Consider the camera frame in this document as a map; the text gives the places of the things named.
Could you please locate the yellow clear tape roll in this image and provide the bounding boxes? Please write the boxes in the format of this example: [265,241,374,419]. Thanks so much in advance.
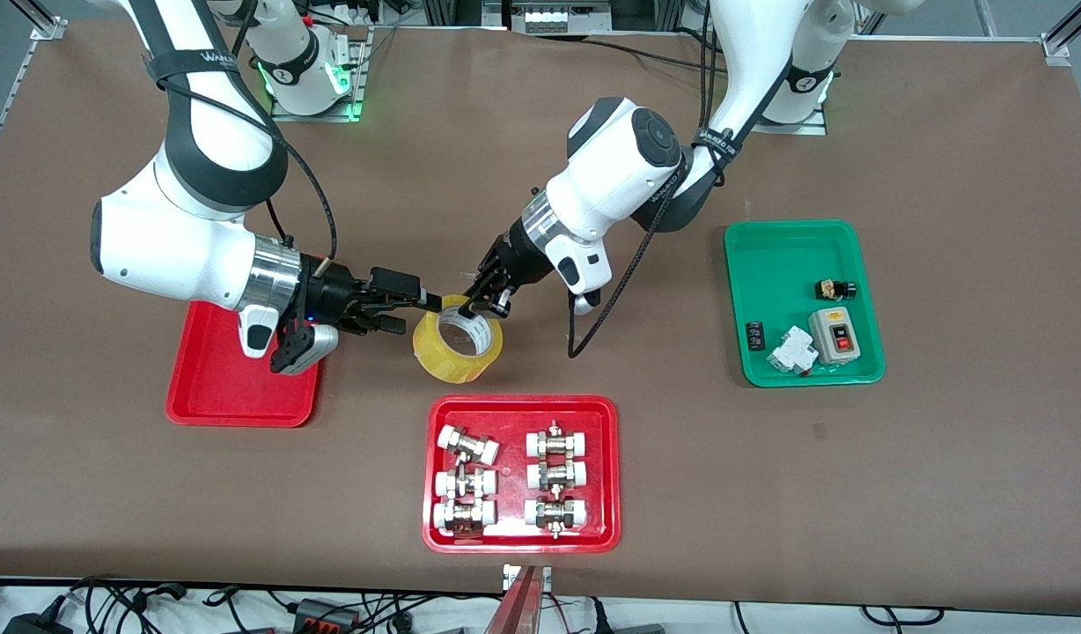
[413,294,504,385]

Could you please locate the red tray with fittings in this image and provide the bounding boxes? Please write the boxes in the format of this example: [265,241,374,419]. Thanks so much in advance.
[422,394,622,555]

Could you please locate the empty red plastic tray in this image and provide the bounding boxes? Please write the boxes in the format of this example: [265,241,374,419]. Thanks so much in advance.
[165,299,322,429]

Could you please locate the green plastic tray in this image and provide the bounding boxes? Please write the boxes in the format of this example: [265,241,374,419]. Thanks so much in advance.
[724,219,886,388]

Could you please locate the white metal pipe fitting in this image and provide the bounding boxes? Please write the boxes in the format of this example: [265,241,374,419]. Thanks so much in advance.
[526,458,590,492]
[433,467,498,500]
[523,496,591,539]
[437,424,502,467]
[431,499,498,537]
[525,420,592,460]

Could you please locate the white terminal block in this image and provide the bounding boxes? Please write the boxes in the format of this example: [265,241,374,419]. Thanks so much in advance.
[511,3,614,36]

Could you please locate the white circuit breaker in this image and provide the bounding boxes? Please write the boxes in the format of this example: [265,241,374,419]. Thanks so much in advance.
[766,325,817,379]

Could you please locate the black orange power strip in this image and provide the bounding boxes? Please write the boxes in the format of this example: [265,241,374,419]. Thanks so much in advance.
[291,598,364,634]

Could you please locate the red metal bar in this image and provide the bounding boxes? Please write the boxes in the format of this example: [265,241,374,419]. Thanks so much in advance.
[482,566,547,634]

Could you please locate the black power adapter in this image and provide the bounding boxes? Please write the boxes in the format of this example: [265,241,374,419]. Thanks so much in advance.
[1,607,74,634]

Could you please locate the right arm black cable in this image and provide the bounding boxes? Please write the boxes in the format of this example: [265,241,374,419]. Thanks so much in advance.
[157,0,340,266]

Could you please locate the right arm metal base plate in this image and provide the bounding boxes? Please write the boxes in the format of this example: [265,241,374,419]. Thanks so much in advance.
[269,26,371,123]

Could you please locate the black cable on table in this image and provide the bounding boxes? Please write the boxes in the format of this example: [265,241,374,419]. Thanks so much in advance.
[583,26,728,75]

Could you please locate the aluminium frame rack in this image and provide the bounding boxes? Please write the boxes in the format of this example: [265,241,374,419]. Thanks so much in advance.
[421,0,684,38]

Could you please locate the grey on-off switch box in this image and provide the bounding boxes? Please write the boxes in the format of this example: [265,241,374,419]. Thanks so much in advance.
[807,307,862,366]

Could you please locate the aluminium profile post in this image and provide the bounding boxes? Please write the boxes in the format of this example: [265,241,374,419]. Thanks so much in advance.
[1040,0,1081,65]
[11,0,69,44]

